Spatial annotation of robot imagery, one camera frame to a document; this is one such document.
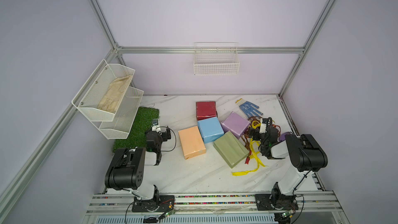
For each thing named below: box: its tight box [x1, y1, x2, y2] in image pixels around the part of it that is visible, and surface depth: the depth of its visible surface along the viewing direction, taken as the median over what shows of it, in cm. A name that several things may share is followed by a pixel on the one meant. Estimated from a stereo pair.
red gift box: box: [195, 101, 218, 121], surface depth 106 cm
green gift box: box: [212, 130, 250, 169], surface depth 88 cm
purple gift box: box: [220, 110, 251, 140], surface depth 97 cm
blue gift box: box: [197, 116, 225, 144], surface depth 97 cm
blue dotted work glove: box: [235, 98, 264, 119], surface depth 113 cm
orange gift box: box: [178, 125, 207, 160], surface depth 92 cm
